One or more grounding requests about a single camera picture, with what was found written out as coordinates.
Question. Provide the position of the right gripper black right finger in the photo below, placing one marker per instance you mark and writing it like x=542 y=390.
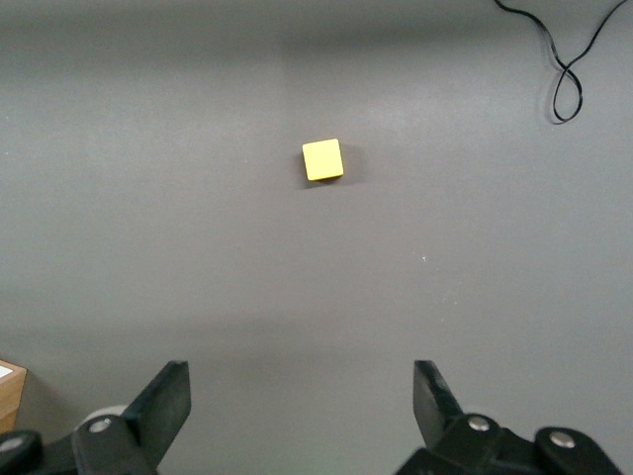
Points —
x=430 y=396

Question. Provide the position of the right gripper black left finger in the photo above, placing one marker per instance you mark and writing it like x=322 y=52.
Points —
x=163 y=396

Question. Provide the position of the yellow cube block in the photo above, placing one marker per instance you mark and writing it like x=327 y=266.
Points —
x=323 y=159

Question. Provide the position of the wooden drawer cabinet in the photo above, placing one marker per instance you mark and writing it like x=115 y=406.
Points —
x=12 y=396

